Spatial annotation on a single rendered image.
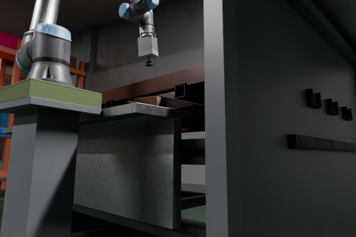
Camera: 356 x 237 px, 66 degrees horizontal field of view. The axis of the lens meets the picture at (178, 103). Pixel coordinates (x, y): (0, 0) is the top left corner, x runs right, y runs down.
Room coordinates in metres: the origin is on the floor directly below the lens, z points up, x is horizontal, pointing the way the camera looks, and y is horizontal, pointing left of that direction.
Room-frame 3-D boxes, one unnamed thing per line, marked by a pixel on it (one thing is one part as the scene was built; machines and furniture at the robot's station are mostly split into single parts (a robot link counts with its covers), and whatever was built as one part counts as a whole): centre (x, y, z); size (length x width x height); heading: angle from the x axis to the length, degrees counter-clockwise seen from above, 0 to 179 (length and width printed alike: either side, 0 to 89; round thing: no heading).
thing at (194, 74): (1.27, 0.30, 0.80); 1.62 x 0.04 x 0.06; 47
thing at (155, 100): (0.98, 0.10, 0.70); 0.10 x 0.06 x 0.05; 62
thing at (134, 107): (1.32, 0.53, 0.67); 1.30 x 0.20 x 0.03; 47
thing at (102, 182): (1.37, 0.47, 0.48); 1.30 x 0.04 x 0.35; 47
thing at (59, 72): (0.89, 0.43, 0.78); 0.15 x 0.15 x 0.10
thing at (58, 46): (0.90, 0.44, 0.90); 0.13 x 0.12 x 0.14; 46
